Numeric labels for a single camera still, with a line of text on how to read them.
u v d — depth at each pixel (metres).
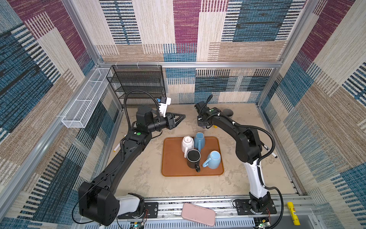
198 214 0.72
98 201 0.39
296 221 0.69
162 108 0.64
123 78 1.05
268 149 0.94
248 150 0.57
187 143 0.87
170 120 0.62
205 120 0.71
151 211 0.73
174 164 0.89
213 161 0.82
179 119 0.71
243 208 0.73
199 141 0.89
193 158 0.81
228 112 1.02
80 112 0.82
